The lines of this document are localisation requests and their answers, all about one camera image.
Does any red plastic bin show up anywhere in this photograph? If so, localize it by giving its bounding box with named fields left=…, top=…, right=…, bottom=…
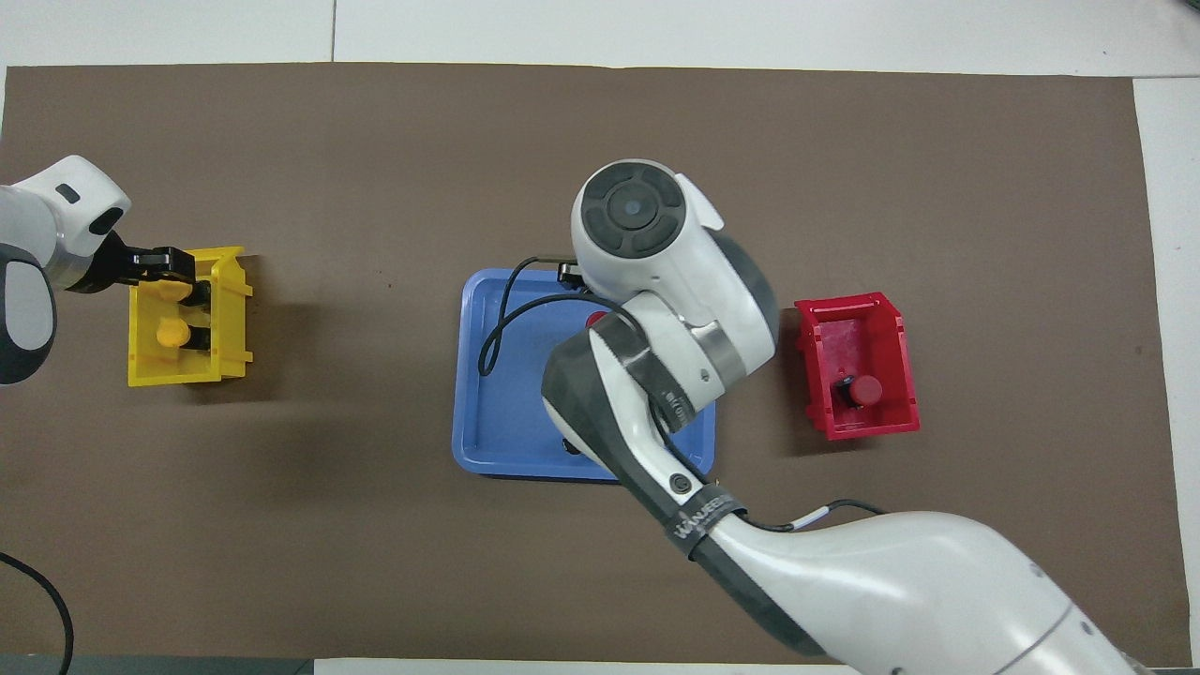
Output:
left=793, top=292, right=922, bottom=443

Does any yellow plastic bin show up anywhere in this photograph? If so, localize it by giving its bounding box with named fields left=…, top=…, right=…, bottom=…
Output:
left=127, top=246, right=256, bottom=388

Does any yellow push button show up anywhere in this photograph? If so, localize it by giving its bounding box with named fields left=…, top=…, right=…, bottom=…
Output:
left=155, top=317, right=213, bottom=353
left=155, top=279, right=213, bottom=308

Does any brown table mat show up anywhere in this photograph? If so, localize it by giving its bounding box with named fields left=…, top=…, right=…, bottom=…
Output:
left=0, top=62, right=1193, bottom=668

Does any blue plastic tray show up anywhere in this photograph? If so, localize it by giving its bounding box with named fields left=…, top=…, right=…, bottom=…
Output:
left=452, top=268, right=719, bottom=485

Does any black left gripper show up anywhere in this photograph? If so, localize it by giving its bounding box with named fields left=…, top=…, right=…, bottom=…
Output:
left=73, top=232, right=200, bottom=294

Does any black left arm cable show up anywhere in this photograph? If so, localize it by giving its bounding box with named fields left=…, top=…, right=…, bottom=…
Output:
left=0, top=552, right=75, bottom=675

